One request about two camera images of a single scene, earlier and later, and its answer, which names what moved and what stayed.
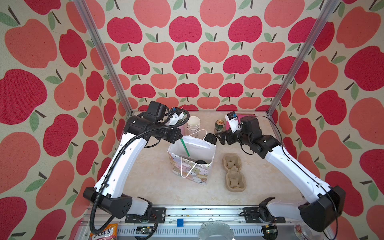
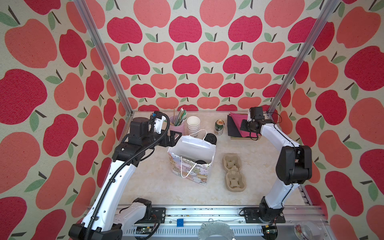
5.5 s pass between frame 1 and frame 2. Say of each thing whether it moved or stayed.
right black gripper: moved
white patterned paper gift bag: stayed
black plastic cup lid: stayed
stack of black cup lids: stayed
